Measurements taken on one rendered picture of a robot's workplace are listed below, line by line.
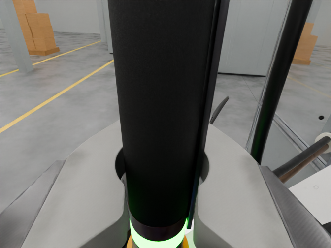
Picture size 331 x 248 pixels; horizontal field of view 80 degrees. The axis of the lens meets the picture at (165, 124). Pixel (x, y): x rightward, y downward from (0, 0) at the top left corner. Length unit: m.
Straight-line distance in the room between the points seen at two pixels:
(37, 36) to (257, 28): 6.74
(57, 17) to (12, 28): 8.67
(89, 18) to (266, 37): 10.35
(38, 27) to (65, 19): 6.34
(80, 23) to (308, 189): 13.84
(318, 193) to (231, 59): 5.28
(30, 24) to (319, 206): 8.28
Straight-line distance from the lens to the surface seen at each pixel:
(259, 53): 5.83
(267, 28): 5.76
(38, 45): 8.37
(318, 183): 0.57
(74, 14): 14.13
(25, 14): 8.38
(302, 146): 1.22
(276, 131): 1.43
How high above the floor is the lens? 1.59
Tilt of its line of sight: 31 degrees down
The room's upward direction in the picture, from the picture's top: 2 degrees clockwise
